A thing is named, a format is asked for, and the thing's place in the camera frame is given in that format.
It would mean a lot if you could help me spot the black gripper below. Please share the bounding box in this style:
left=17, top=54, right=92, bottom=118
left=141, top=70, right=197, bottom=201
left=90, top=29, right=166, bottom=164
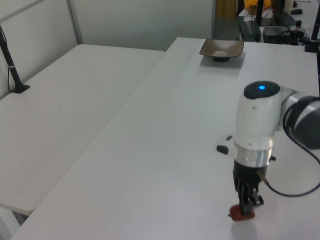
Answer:
left=231, top=161, right=270, bottom=216

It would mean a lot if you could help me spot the small brown round food item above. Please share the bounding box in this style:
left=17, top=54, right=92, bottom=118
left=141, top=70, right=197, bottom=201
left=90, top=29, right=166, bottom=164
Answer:
left=227, top=204, right=256, bottom=222

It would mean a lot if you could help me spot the square brown ceramic plate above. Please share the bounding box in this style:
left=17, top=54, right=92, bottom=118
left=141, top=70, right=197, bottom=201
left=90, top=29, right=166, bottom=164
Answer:
left=199, top=38, right=245, bottom=63

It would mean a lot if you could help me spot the black electronics box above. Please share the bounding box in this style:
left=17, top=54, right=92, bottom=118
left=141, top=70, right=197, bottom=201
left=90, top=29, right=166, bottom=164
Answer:
left=263, top=26, right=292, bottom=44

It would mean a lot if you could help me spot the grey electronics box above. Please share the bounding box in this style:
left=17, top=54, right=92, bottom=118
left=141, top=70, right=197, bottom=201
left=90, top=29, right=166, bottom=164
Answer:
left=238, top=18, right=262, bottom=41

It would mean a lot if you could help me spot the black clamp pole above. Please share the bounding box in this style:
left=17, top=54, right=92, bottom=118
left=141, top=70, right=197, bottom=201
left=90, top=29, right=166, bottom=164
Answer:
left=303, top=14, right=320, bottom=54

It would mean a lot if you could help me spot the black keyboard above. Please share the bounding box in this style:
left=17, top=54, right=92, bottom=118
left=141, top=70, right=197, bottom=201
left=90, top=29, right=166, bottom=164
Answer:
left=273, top=9, right=296, bottom=26

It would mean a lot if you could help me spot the black upright monitor pole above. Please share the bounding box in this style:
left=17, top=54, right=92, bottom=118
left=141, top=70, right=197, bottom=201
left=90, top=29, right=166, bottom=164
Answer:
left=254, top=0, right=265, bottom=26

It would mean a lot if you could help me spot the brown cardboard panel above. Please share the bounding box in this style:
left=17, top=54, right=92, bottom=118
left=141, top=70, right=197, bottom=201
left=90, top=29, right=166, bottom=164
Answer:
left=216, top=0, right=237, bottom=20

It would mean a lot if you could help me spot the yellow object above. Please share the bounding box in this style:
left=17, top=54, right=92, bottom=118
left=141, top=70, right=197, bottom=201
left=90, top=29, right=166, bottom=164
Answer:
left=243, top=0, right=273, bottom=10

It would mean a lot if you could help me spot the black pole stand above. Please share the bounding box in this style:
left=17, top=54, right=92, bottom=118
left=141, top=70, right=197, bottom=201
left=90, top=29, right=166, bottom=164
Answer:
left=0, top=24, right=31, bottom=95

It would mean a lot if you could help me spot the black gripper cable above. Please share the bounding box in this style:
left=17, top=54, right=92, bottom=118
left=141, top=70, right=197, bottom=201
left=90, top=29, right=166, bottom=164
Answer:
left=257, top=102, right=320, bottom=198

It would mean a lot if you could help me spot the grey metal partition post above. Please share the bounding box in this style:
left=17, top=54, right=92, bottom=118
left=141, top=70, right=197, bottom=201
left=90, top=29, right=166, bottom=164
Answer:
left=66, top=0, right=85, bottom=47

